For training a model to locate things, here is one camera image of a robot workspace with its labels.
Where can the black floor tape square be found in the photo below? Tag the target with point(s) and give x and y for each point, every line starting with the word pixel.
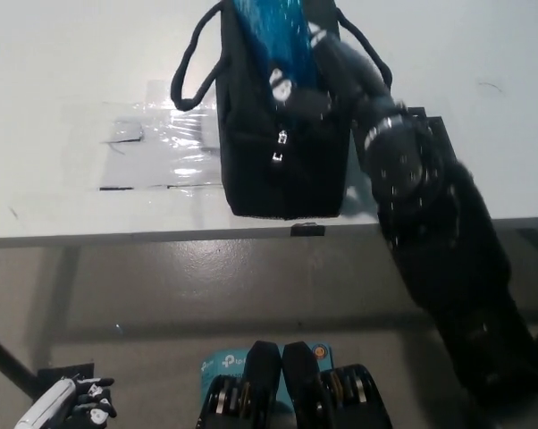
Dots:
pixel 65 373

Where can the small black tape piece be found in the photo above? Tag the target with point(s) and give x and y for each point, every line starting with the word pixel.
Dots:
pixel 308 229

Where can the black diagonal table leg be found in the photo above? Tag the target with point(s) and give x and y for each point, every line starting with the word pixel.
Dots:
pixel 10 362

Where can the clear plastic sheet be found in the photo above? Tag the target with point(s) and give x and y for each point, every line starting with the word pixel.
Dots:
pixel 179 147

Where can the black fabric duffel bag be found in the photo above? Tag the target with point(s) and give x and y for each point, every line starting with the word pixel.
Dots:
pixel 287 179

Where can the grey paper piece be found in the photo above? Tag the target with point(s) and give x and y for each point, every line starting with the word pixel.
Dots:
pixel 122 132

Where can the blue plate stack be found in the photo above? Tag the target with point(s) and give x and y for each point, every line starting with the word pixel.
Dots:
pixel 278 40

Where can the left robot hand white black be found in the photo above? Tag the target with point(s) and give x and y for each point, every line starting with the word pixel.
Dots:
pixel 50 406

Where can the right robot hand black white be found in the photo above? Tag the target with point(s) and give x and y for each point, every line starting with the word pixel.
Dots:
pixel 340 76

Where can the teal tp-link box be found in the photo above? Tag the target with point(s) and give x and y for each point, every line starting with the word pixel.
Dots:
pixel 224 362

